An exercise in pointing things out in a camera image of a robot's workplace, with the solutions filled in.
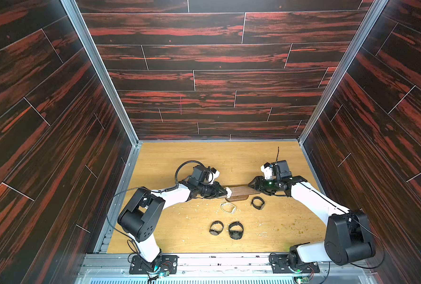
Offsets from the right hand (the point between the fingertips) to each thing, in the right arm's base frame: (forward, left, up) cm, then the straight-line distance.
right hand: (255, 185), depth 89 cm
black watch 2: (-20, +10, -8) cm, 24 cm away
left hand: (-6, +14, +1) cm, 16 cm away
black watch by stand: (-6, -2, -8) cm, 10 cm away
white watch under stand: (-7, +15, -7) cm, 18 cm away
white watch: (-4, +14, +1) cm, 14 cm away
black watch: (-19, +19, -8) cm, 29 cm away
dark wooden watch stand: (-4, +7, 0) cm, 9 cm away
